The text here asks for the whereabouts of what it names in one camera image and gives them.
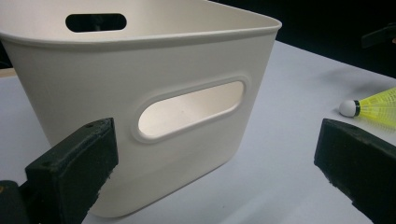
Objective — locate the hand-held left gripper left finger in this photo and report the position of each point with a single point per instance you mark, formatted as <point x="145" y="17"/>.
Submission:
<point x="71" y="171"/>

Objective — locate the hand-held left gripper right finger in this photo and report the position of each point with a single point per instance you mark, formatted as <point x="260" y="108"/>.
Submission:
<point x="361" y="158"/>

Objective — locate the yellow plastic shuttlecock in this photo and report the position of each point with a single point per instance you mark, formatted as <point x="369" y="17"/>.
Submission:
<point x="373" y="107"/>

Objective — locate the white plastic basket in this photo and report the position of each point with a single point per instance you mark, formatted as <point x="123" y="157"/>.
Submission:
<point x="102" y="93"/>

